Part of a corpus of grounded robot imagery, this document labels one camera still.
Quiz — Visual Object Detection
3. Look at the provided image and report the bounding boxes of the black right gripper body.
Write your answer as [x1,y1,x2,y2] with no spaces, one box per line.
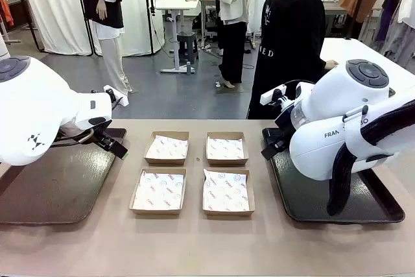
[274,105,296,136]

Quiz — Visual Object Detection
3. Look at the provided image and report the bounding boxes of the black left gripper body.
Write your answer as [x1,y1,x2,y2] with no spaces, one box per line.
[92,124,115,151]

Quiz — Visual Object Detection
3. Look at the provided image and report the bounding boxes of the brown paper food box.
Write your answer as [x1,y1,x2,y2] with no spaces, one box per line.
[129,167,188,216]
[206,131,250,166]
[144,131,190,165]
[202,167,256,217]

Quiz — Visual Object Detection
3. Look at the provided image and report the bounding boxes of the person's right forearm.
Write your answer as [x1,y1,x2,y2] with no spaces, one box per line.
[303,46,327,70]

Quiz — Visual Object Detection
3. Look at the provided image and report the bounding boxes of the dark rectangular tray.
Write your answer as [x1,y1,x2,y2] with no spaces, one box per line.
[0,126,128,226]

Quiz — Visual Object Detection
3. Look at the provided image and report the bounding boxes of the black rectangular tray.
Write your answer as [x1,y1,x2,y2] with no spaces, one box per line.
[261,126,406,224]

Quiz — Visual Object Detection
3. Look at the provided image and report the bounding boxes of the person in black clothes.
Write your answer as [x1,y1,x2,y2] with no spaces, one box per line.
[246,0,340,121]

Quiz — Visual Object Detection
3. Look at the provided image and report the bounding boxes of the large white table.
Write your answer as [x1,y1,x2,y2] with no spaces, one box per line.
[319,37,415,96]

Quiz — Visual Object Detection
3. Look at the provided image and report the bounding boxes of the mannequin in white jacket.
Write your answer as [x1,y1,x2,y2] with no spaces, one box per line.
[206,0,251,90]

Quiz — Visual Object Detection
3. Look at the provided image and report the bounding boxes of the grey plastic stool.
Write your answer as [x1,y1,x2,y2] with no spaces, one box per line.
[176,31,200,62]

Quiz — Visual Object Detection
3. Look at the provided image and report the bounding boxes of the black light stand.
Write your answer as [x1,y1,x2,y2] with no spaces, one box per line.
[141,0,158,56]

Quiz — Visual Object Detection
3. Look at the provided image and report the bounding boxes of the white backdrop curtain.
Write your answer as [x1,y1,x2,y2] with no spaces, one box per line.
[18,0,166,56]

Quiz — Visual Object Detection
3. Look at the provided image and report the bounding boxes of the grey hanging clothes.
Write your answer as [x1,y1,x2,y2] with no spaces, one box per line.
[372,0,415,67]

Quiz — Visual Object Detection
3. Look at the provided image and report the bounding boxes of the white standing desk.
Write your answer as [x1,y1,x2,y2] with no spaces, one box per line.
[154,0,200,75]

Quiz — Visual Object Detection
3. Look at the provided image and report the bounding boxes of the orange hanging garment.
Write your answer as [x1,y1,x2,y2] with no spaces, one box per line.
[0,0,16,29]

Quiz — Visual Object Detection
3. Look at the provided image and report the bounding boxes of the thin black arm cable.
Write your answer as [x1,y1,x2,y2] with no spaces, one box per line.
[53,127,97,145]

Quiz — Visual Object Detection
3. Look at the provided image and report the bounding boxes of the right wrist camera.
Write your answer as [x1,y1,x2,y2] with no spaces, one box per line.
[260,84,288,106]

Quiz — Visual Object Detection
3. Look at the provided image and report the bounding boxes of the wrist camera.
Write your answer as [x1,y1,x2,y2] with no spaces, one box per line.
[103,84,129,108]
[260,84,288,106]

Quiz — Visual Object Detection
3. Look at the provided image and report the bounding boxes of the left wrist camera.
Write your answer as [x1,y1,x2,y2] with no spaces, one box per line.
[103,84,129,108]

